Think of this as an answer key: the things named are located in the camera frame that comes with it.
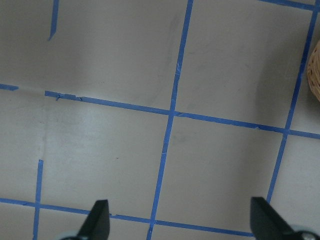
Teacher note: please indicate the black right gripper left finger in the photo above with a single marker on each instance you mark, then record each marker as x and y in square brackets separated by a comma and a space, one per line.
[97, 224]

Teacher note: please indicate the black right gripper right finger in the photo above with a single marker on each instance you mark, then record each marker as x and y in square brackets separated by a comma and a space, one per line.
[267, 224]

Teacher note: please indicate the woven wicker basket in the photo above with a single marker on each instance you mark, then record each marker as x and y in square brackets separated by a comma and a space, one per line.
[313, 71]

